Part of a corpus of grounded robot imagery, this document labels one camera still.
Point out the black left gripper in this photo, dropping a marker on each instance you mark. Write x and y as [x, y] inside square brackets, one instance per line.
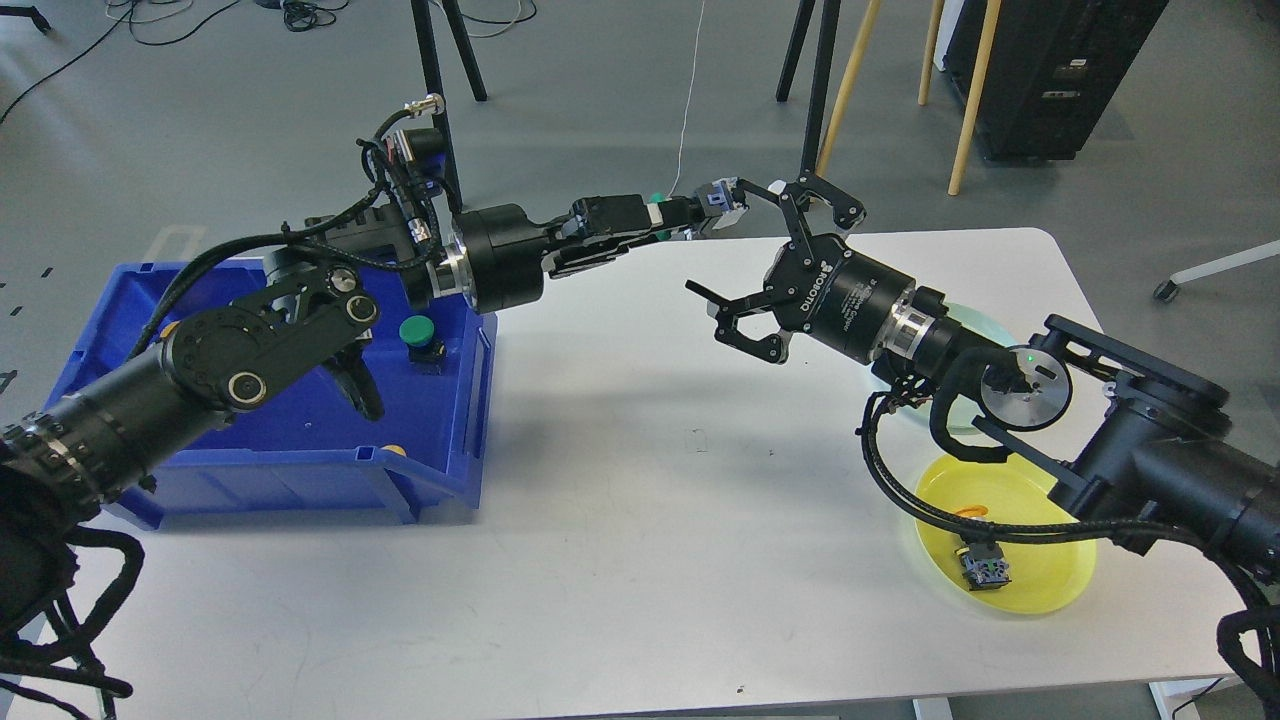
[503, 248]

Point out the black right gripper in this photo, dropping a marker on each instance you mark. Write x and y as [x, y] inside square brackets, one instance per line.
[840, 295]

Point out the green push button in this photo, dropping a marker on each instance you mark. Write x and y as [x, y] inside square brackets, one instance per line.
[425, 350]
[711, 207]

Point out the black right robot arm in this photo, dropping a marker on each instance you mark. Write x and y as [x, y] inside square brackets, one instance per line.
[1135, 446]

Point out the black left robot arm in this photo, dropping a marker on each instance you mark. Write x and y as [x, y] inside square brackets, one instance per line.
[239, 325]

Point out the light green plate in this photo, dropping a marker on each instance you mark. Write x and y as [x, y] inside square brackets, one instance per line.
[975, 330]

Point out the yellow plate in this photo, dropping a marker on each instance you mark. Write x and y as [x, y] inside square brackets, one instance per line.
[1045, 577]

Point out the black tripod stand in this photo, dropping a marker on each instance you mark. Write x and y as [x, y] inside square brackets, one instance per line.
[430, 64]
[819, 87]

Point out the black cabinet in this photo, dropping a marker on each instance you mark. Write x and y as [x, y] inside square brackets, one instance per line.
[1053, 68]

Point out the blue plastic bin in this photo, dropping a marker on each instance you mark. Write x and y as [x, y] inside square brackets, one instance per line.
[307, 449]

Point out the white chair base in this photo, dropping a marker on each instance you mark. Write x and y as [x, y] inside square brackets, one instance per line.
[1167, 290]

